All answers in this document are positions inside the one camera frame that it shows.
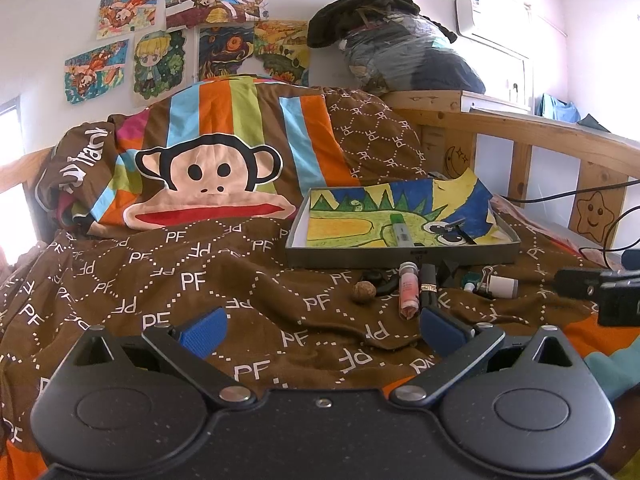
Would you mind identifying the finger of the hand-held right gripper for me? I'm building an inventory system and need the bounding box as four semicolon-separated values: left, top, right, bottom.
555;268;603;301

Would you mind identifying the green capped white tube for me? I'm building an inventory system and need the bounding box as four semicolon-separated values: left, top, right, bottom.
392;213;414;249

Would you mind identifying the yellow landscape drawing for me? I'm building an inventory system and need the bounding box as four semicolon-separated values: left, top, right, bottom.
253;20;310;87

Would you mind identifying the blond figure drawing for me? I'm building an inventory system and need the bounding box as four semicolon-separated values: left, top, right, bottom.
132;27;189;109

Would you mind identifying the white cabinet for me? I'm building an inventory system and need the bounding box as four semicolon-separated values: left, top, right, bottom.
460;35;534;114

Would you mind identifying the dark cloth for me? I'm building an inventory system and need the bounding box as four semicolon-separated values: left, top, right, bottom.
306;0;459;49

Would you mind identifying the orange haired figure drawing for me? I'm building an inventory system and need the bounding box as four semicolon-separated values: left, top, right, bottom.
96;0;166;41

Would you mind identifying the black ear hook earphone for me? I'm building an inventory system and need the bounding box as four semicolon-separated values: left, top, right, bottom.
362;269;401;297

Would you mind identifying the clear bag of clothes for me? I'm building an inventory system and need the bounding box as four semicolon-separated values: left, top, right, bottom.
338;9;487;96

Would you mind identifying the brown printed monkey blanket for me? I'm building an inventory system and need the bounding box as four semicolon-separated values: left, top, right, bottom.
0;77;640;480

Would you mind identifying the dark swirl drawing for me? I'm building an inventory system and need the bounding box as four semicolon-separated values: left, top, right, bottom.
198;23;256;82

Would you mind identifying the pink tube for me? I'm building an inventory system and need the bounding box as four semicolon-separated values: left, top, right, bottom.
398;261;420;320

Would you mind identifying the orange figure blue background drawing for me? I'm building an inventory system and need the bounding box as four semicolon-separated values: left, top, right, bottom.
63;40;127;106

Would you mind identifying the grey shallow box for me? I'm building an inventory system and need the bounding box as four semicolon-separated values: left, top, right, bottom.
285;177;521;271

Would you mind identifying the white cylinder container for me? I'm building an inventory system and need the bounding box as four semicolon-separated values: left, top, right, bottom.
488;274;520;300

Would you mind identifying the black binder clip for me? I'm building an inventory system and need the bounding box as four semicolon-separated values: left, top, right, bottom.
475;268;497;301

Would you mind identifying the blue cloth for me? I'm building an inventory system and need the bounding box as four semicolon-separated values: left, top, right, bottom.
539;92;582;124

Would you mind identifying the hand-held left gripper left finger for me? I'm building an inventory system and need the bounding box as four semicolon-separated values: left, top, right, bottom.
67;307;257;407

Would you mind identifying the black cable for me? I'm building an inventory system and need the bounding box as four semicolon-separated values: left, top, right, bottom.
576;206;640;269
492;178;640;207

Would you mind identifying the black razor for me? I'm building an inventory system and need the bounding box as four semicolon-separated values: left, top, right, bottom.
439;219;477;244

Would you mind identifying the crayon dinosaur drawing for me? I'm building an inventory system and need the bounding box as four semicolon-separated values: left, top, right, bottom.
306;167;499;249

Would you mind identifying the black lipstick with gold band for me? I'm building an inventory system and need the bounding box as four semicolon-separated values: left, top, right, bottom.
419;262;439;312

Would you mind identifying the white air conditioner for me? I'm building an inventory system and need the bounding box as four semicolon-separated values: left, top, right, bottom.
454;0;534;42

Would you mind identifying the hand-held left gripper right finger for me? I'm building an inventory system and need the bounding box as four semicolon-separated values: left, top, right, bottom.
389;306;587;407

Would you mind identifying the wooden bed rail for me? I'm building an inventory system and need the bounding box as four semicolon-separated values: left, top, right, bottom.
0;89;640;251

